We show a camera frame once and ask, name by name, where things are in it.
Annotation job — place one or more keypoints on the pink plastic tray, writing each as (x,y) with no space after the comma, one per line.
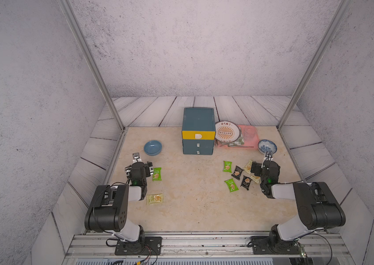
(240,143)

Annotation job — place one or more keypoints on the right aluminium frame post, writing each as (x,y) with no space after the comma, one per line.
(323,45)

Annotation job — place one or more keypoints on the black cookie packet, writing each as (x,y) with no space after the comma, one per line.
(237,173)
(246,182)

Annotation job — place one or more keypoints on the blue ceramic dish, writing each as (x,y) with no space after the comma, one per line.
(153,148)

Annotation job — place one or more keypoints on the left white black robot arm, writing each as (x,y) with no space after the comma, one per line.
(108,211)

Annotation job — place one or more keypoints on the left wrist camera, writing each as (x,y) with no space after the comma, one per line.
(136,157)

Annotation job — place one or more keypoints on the teal drawer cabinet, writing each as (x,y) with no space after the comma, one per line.
(198,119)

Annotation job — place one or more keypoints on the blue white patterned bowl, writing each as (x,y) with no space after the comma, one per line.
(267,147)

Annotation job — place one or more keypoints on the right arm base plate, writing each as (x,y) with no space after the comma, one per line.
(266,246)

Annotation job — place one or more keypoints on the left aluminium frame post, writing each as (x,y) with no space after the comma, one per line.
(80,39)

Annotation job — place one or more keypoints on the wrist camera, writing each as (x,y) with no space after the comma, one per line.
(268,156)
(136,157)

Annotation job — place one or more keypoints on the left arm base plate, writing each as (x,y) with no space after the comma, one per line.
(149,245)

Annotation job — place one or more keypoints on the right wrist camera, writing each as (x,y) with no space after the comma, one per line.
(268,156)

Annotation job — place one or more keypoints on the aluminium frame post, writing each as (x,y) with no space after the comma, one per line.
(323,45)
(80,39)

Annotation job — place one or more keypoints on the aluminium mounting rail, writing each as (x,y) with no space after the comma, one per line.
(199,248)

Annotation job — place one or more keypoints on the green cookie packet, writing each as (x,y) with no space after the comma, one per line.
(227,166)
(231,185)
(157,174)

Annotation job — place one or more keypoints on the white plate orange sunburst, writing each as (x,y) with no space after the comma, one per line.
(227,131)

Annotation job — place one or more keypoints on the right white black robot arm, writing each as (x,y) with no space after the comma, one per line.
(317,207)

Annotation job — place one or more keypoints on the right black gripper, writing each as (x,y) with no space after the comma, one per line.
(258,167)

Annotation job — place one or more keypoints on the pale yellow cookie packet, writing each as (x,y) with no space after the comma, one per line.
(256,179)
(155,199)
(247,168)

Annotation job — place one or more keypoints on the clear glass cup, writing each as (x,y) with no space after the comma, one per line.
(249,133)

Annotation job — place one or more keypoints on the yellow top drawer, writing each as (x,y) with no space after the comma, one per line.
(200,135)

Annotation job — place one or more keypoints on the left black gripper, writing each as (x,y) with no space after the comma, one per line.
(147,169)

